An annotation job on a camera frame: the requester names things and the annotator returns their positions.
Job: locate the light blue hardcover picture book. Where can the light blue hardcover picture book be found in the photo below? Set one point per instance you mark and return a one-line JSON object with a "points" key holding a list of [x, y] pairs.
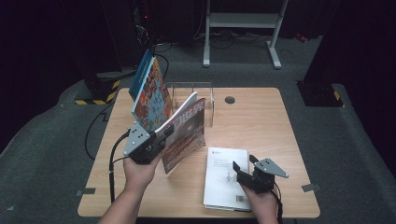
{"points": [[154, 99]]}

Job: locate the white paperback book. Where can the white paperback book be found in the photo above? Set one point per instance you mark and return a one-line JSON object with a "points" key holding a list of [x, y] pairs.
{"points": [[224, 180]]}

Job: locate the clear acrylic book rack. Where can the clear acrylic book rack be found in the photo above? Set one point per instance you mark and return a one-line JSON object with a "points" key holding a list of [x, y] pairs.
{"points": [[209, 105]]}

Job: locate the black yellow striped base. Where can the black yellow striped base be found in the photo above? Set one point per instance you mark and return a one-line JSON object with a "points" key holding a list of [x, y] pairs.
{"points": [[99, 90], [320, 95]]}

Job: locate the person's left hand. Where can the person's left hand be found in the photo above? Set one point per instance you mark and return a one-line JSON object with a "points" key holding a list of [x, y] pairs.
{"points": [[138, 177]]}

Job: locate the grey tape piece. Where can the grey tape piece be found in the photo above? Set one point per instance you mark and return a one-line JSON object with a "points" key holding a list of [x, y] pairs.
{"points": [[86, 191], [11, 208], [311, 187]]}

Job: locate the round table grommet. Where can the round table grommet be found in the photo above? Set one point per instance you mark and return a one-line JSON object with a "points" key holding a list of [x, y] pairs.
{"points": [[229, 100]]}

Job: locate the person's right hand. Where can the person's right hand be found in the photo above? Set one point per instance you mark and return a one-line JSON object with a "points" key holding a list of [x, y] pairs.
{"points": [[264, 208]]}

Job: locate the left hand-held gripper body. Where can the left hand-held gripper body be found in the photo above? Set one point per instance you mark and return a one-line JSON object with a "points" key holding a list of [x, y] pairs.
{"points": [[140, 146]]}

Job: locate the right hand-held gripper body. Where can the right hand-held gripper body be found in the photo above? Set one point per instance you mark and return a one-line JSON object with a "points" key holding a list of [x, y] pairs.
{"points": [[263, 179]]}

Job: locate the white metal stand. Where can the white metal stand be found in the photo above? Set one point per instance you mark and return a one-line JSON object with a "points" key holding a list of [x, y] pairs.
{"points": [[243, 20]]}

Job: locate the small red object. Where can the small red object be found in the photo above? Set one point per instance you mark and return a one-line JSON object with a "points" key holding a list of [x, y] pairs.
{"points": [[301, 38]]}

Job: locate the dark equipment rack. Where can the dark equipment rack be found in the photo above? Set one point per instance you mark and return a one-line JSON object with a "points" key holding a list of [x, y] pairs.
{"points": [[141, 31]]}

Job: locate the dark blue monster picture book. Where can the dark blue monster picture book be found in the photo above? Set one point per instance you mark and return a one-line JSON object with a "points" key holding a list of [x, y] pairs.
{"points": [[140, 74]]}

